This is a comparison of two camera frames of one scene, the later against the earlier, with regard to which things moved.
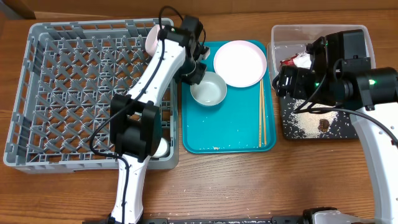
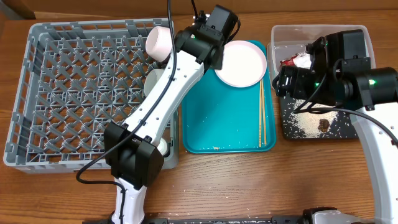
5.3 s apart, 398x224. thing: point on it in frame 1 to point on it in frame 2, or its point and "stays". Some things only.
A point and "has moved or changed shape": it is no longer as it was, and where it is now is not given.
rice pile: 308,122 stays
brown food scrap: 323,125 stays
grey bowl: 211,89 has moved or changed shape
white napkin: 303,60 stays
